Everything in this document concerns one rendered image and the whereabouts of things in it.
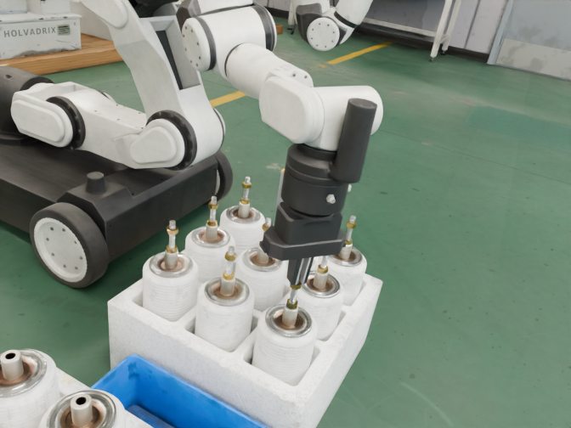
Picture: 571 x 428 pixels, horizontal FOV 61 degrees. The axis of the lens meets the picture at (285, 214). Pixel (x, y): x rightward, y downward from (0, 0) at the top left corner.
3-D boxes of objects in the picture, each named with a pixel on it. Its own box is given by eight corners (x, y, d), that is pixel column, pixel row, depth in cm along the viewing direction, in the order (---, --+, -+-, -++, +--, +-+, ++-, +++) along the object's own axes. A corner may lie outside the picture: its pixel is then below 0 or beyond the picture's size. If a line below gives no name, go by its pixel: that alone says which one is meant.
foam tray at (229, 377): (110, 373, 93) (106, 301, 84) (224, 277, 124) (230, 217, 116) (285, 481, 79) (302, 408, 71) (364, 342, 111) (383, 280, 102)
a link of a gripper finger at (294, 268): (290, 274, 73) (296, 240, 70) (298, 287, 71) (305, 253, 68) (279, 276, 73) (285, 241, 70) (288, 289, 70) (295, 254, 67)
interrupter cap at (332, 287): (344, 281, 88) (345, 278, 88) (333, 305, 82) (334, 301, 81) (305, 268, 90) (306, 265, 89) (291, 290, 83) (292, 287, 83)
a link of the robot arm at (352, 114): (271, 163, 64) (283, 78, 59) (332, 154, 70) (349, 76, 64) (323, 202, 56) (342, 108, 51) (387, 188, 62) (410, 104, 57)
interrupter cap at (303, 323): (279, 345, 72) (279, 341, 71) (257, 312, 77) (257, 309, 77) (320, 332, 75) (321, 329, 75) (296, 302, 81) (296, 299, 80)
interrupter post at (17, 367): (-2, 376, 60) (-6, 357, 58) (15, 364, 62) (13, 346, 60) (11, 385, 59) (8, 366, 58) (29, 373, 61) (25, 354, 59)
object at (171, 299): (167, 317, 99) (170, 243, 90) (203, 338, 95) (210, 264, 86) (132, 343, 91) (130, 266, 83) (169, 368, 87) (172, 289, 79)
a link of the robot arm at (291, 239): (326, 226, 75) (342, 156, 70) (358, 261, 68) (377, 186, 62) (251, 233, 70) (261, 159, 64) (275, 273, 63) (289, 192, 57)
